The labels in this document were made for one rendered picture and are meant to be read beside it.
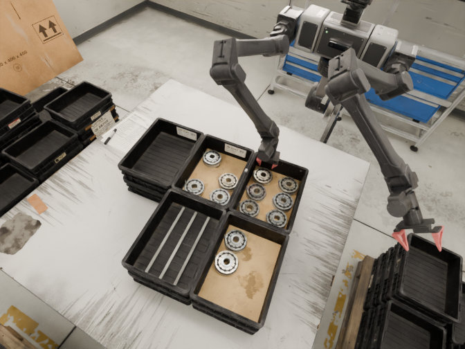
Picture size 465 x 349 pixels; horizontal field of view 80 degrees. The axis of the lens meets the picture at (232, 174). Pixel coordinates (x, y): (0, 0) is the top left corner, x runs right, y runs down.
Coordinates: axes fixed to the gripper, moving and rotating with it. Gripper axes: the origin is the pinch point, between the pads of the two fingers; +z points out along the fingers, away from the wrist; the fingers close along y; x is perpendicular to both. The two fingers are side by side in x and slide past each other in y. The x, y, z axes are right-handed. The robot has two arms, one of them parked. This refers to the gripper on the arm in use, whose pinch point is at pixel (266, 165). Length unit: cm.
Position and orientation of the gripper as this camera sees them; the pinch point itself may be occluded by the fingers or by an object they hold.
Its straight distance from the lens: 144.1
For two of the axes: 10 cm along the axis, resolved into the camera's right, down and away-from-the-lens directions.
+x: 2.8, -7.7, 5.8
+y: 9.6, 2.5, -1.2
